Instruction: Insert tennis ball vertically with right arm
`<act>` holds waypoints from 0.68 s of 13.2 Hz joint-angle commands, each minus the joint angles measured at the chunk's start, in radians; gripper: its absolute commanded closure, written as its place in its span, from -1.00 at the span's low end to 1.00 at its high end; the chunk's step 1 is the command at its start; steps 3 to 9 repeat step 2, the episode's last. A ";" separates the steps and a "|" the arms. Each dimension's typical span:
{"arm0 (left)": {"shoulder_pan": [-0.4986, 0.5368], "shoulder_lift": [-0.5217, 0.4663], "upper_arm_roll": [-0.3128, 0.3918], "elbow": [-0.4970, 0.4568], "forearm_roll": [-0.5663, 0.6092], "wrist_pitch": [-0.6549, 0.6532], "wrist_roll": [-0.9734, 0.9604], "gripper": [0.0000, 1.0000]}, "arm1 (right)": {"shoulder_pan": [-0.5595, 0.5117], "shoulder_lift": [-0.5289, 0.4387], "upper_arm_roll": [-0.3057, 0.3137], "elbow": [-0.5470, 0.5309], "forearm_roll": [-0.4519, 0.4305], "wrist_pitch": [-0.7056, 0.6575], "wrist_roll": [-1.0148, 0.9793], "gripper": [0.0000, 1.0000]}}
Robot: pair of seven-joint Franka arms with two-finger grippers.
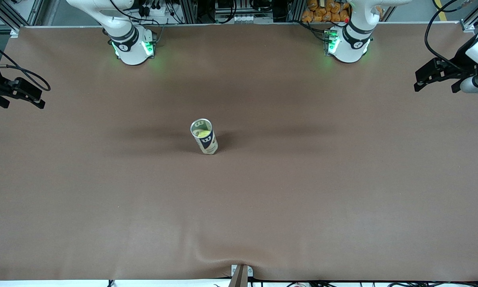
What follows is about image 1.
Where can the clear tennis ball can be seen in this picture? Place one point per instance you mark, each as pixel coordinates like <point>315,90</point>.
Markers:
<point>209,145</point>

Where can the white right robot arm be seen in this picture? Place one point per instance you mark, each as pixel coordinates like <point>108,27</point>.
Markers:
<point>123,40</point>

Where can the aluminium frame corner profile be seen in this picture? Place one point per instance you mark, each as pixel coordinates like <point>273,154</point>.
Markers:
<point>476,16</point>
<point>16,20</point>

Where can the orange bundled object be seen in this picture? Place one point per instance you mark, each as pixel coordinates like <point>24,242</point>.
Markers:
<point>326,11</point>

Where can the white power strip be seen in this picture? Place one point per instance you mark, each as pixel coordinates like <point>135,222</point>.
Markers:
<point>153,10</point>

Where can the yellow Roland Garros tennis ball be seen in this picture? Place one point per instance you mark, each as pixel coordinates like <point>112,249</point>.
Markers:
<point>202,133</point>

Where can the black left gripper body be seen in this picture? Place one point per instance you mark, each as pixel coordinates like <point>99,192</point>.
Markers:
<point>461,66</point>

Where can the metal table edge bracket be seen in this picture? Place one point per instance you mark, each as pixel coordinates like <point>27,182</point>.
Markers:
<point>241,277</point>

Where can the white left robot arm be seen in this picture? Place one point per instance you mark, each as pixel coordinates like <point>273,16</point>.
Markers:
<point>352,36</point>

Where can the metal equipment rack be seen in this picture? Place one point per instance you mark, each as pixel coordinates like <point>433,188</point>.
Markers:
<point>243,10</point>

